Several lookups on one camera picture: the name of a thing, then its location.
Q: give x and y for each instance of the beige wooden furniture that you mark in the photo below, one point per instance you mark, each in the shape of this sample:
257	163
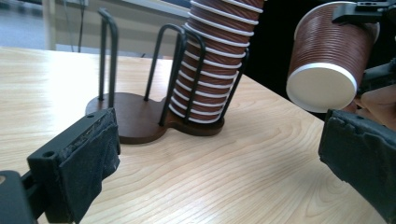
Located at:
137	28

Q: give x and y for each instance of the stack of brown cups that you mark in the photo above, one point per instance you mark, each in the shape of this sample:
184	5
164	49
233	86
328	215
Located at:
218	62

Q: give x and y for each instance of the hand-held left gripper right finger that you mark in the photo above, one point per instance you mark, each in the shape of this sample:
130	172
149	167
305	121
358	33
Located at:
364	155

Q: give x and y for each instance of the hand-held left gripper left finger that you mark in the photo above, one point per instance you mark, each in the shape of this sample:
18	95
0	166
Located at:
84	155

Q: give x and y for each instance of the ribbed brown paper cup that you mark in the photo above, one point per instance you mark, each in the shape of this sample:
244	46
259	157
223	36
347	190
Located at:
327	56

